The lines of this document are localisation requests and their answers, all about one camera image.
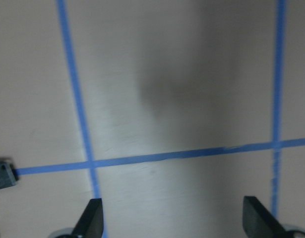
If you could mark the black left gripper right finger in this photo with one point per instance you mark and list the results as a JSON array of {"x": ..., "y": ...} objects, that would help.
[{"x": 258, "y": 222}]

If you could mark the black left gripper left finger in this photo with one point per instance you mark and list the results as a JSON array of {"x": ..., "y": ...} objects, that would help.
[{"x": 91, "y": 222}]

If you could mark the black rectangular plastic part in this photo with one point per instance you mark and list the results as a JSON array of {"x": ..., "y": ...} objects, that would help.
[{"x": 8, "y": 174}]

